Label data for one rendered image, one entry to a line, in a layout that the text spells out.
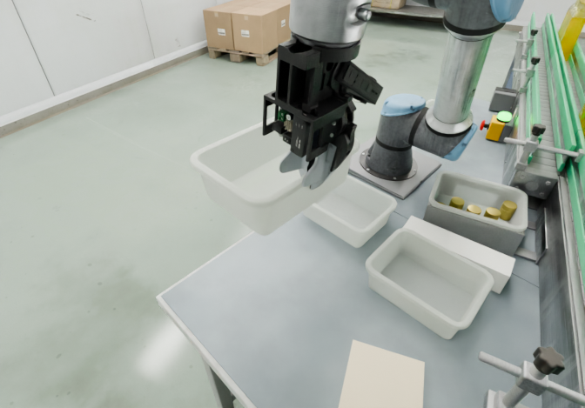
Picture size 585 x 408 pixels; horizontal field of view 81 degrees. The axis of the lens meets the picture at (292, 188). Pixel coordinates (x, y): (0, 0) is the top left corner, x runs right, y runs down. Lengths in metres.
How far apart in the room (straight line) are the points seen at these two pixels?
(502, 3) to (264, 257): 0.70
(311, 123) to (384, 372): 0.44
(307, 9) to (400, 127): 0.75
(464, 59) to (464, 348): 0.58
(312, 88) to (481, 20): 0.49
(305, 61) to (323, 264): 0.60
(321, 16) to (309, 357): 0.59
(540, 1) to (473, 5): 6.25
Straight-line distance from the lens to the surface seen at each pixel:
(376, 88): 0.46
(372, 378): 0.64
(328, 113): 0.37
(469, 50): 0.84
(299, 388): 0.71
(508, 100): 1.73
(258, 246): 0.89
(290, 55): 0.35
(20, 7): 3.71
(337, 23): 0.34
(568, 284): 0.83
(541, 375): 0.55
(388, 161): 1.11
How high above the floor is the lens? 1.40
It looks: 38 degrees down
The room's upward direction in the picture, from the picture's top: straight up
